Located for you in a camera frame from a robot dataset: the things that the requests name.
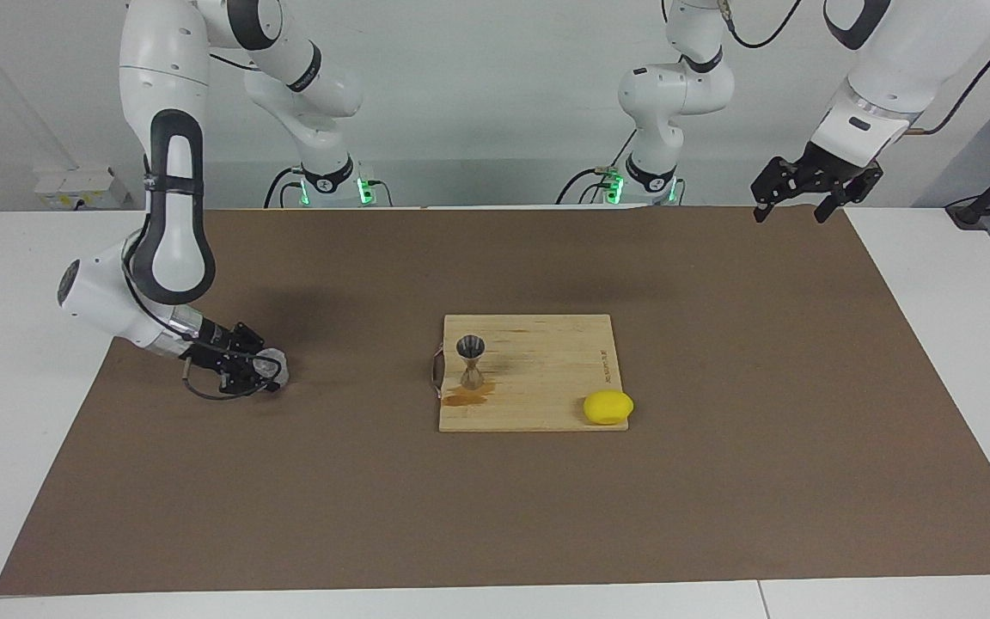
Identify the clear glass cup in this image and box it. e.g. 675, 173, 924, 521
253, 347, 292, 390

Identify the steel double jigger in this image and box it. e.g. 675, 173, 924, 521
456, 335, 488, 393

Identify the brown table mat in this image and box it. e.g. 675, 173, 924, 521
0, 206, 990, 597

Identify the yellow lemon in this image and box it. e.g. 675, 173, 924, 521
583, 389, 635, 427

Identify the wooden cutting board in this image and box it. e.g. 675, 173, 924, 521
431, 314, 631, 433

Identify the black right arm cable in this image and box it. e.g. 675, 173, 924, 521
121, 245, 286, 401

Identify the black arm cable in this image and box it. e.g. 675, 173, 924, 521
121, 245, 286, 401
718, 0, 990, 137

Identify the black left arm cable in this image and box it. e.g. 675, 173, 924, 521
718, 0, 990, 137

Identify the white wall socket box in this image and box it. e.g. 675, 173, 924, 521
34, 168, 131, 211

